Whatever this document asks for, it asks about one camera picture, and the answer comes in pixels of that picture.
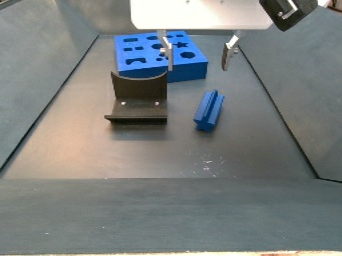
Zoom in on blue star prism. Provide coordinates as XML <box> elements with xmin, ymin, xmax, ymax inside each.
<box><xmin>194</xmin><ymin>90</ymin><xmax>224</xmax><ymax>132</ymax></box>

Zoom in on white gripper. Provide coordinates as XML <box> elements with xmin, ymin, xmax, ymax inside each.
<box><xmin>130</xmin><ymin>0</ymin><xmax>273</xmax><ymax>71</ymax></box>

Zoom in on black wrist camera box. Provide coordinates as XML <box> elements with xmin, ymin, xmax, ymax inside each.
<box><xmin>259</xmin><ymin>0</ymin><xmax>318</xmax><ymax>31</ymax></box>

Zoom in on blue shape-hole block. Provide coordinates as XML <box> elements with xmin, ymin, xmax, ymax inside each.
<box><xmin>114</xmin><ymin>31</ymin><xmax>208</xmax><ymax>83</ymax></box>

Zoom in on black curved fixture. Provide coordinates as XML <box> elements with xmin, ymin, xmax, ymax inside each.
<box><xmin>104</xmin><ymin>73</ymin><xmax>168</xmax><ymax>124</ymax></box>

